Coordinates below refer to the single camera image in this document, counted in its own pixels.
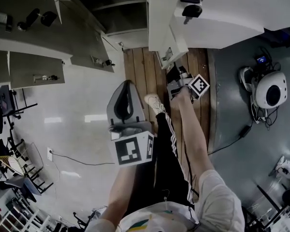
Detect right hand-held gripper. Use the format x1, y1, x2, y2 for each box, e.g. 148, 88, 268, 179
166, 65, 211, 102

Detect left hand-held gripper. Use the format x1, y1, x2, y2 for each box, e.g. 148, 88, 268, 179
106, 79, 156, 167

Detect white cabinet door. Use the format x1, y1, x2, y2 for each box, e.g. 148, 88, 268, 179
148, 0, 290, 69

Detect grey metal lockers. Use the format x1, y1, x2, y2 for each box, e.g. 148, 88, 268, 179
0, 0, 290, 90

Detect person's left forearm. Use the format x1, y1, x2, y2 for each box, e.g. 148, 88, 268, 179
100, 164, 139, 223

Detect person's right forearm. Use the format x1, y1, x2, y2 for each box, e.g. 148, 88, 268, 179
170, 87, 215, 177

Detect white sneaker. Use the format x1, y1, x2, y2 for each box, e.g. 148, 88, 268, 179
144, 93, 167, 115

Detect wooden plank platform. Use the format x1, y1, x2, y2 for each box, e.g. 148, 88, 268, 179
123, 46, 217, 165

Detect chrome door latch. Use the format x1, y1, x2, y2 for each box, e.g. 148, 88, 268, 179
90, 55, 116, 69
33, 73, 64, 82

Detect black striped trousers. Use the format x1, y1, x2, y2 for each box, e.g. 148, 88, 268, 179
129, 112, 197, 214

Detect small device with blue screen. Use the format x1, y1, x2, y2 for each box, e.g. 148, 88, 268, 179
255, 54, 269, 65

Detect white domed device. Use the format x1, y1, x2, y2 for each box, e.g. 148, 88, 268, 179
240, 66, 288, 111

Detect white power socket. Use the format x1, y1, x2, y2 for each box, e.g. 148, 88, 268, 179
46, 146, 55, 162

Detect black power adapter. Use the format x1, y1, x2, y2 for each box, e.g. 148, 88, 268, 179
239, 125, 252, 139

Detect black office chair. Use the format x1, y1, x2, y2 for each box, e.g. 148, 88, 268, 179
0, 85, 39, 135

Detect grey chair with black legs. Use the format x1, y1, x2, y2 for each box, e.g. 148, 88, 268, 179
3, 172, 55, 204

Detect person's white shirt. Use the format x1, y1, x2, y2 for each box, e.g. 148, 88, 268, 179
84, 169, 245, 232

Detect thin black cable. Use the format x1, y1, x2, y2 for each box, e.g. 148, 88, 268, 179
51, 151, 116, 167

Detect black cabinet door handle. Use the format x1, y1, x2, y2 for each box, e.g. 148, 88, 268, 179
179, 0, 204, 18
16, 8, 58, 32

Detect yellow wire chair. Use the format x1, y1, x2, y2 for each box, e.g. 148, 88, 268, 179
0, 142, 44, 176

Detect white wire rack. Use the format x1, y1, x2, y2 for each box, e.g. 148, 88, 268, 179
0, 189, 51, 232

